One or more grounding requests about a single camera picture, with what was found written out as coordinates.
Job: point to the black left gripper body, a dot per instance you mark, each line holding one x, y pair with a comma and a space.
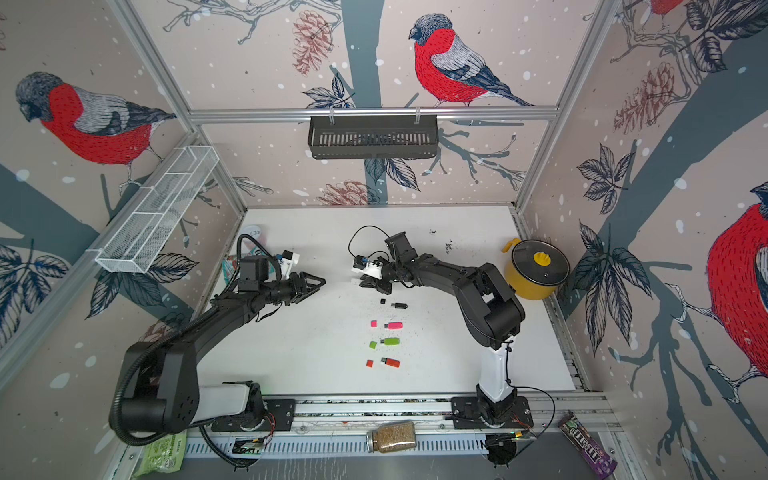
281, 291

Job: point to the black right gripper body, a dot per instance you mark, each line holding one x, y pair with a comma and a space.
398, 267

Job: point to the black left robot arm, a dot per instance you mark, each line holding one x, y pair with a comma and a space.
159, 393

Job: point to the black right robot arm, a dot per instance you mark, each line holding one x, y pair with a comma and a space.
489, 306

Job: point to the red usb drive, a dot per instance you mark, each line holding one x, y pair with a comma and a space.
390, 362

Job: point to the green candy packet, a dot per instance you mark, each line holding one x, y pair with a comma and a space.
230, 268

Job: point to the pink can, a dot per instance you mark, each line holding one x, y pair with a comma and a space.
252, 230

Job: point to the yellow pot with black lid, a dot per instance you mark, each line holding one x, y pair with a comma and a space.
535, 269

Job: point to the glass jar of seeds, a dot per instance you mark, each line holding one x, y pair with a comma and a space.
392, 437

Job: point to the green snack bag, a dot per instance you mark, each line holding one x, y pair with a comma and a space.
164, 456

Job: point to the purple candy bar wrapper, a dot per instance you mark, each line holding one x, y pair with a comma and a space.
598, 459

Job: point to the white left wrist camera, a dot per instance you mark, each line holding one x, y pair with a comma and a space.
288, 260

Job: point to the white wire mesh shelf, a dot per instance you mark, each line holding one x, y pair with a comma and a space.
141, 237

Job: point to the black wire basket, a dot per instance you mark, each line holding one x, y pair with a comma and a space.
373, 137

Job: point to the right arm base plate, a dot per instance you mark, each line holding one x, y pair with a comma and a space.
479, 412

